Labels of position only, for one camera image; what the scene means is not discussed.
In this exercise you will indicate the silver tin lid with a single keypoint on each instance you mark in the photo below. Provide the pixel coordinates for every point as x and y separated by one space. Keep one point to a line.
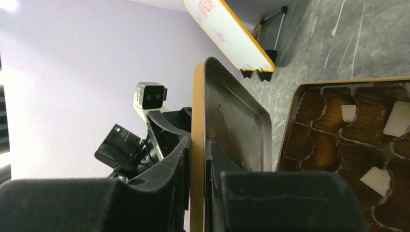
222 109

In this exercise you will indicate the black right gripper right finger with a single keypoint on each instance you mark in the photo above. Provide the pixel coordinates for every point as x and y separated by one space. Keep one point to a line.
242 201

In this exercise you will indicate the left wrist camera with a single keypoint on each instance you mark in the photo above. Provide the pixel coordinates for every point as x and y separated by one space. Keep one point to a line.
149 96

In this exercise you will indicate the white square chocolate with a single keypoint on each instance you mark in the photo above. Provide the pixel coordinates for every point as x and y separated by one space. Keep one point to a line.
348 112
398 120

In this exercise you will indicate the whiteboard with red writing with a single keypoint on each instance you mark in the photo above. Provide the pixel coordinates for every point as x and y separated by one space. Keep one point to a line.
235 26

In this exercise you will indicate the gold chocolate tin box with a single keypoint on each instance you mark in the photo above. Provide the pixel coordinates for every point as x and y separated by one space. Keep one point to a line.
317 139

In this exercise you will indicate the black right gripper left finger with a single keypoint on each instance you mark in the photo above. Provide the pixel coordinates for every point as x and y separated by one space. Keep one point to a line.
154 201

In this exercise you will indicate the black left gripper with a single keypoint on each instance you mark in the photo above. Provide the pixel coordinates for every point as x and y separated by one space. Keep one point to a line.
129 155

